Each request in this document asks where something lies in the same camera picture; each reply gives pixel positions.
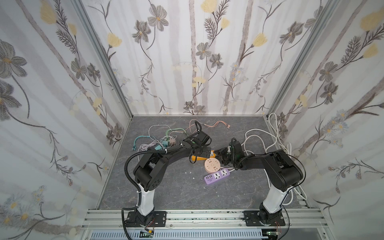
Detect purple power strip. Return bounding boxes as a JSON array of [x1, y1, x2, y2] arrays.
[[204, 168, 231, 185]]

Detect orange power strip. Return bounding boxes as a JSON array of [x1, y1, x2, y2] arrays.
[[191, 151, 216, 163]]

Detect tangled pastel charger cables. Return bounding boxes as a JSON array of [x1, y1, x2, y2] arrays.
[[131, 119, 199, 154]]

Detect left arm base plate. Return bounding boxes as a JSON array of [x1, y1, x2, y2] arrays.
[[124, 211, 167, 228]]

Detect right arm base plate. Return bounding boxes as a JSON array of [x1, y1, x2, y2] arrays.
[[243, 210, 286, 227]]

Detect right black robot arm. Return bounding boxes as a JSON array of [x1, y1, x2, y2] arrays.
[[214, 138, 306, 226]]

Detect round pink power socket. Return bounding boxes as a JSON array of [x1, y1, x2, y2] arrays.
[[204, 158, 221, 174]]

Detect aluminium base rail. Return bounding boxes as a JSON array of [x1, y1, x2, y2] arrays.
[[79, 209, 334, 240]]

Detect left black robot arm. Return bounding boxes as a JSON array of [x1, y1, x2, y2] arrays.
[[122, 121, 212, 228]]

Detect white power cords bundle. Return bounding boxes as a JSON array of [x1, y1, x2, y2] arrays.
[[236, 112, 308, 207]]

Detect pink cable with connectors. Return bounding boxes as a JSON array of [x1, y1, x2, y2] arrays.
[[203, 119, 231, 130]]

